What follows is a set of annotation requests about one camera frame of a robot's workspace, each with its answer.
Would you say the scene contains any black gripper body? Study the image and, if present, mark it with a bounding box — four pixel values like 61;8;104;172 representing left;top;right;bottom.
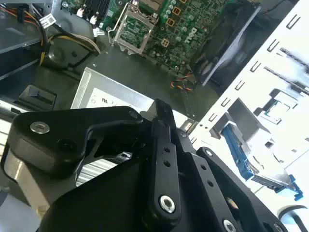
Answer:
38;155;219;232

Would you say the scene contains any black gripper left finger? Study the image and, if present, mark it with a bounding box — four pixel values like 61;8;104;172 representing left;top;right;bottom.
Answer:
11;98;183;228

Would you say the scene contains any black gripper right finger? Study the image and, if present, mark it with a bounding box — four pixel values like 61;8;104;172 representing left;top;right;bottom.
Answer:
171;128;290;232

